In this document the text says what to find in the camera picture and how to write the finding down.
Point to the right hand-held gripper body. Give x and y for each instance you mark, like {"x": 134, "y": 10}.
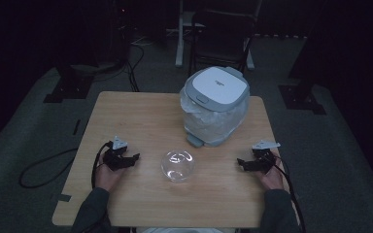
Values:
{"x": 264, "y": 160}

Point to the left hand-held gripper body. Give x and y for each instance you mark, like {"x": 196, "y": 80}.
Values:
{"x": 116, "y": 158}

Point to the clear round bowl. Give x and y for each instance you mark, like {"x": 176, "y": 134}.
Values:
{"x": 178, "y": 165}

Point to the white grey-lidded trash bin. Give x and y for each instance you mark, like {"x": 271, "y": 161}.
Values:
{"x": 218, "y": 85}

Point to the person's right hand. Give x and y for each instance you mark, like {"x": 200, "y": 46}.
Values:
{"x": 273, "y": 179}

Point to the person's left hand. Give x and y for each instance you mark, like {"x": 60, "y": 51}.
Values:
{"x": 107, "y": 179}

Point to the translucent plastic bin bag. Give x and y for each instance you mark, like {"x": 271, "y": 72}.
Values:
{"x": 213, "y": 124}

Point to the black floor tape strip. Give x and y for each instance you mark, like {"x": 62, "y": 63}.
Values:
{"x": 76, "y": 126}

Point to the grey tape piece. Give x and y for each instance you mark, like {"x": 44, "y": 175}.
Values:
{"x": 64, "y": 197}

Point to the black stand base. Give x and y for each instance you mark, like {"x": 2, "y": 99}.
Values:
{"x": 69, "y": 89}
{"x": 301, "y": 98}

